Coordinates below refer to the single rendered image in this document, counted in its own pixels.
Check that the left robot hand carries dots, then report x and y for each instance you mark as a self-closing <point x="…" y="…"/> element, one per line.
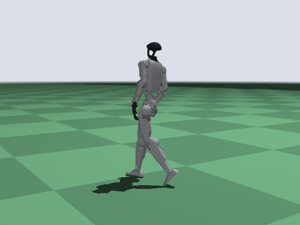
<point x="134" y="110"/>

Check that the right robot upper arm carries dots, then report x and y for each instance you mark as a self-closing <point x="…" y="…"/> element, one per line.
<point x="164" y="86"/>

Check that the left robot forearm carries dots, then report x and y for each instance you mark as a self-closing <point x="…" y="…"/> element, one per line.
<point x="138" y="92"/>

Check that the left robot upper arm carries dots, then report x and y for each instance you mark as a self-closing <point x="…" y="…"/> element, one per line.
<point x="143" y="71"/>

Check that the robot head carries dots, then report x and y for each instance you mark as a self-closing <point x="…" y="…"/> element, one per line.
<point x="154" y="46"/>

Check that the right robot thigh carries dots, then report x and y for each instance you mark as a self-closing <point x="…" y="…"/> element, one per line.
<point x="140" y="138"/>

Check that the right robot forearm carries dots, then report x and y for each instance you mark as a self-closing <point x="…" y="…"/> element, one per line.
<point x="159" y="96"/>

